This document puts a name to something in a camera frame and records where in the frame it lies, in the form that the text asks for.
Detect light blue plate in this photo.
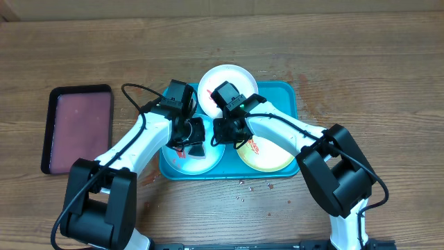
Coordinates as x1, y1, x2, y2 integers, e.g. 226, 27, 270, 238
160, 114, 225, 179

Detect white plate with red stain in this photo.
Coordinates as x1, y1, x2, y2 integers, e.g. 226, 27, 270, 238
197, 65, 259, 119

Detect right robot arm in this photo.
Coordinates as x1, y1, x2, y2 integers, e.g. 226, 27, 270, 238
211, 92, 377, 249

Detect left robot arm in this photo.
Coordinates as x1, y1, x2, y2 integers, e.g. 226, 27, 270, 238
51, 98, 205, 249

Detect teal plastic serving tray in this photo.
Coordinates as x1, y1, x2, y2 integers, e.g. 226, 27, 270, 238
159, 81, 301, 181

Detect black tray with red water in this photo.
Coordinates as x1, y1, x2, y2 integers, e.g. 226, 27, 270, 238
40, 84, 114, 174

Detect yellow-green rimmed plate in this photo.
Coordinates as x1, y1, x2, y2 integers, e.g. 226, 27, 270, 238
237, 135, 294, 172

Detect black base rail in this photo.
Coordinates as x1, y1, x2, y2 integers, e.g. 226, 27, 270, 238
148, 239, 397, 250

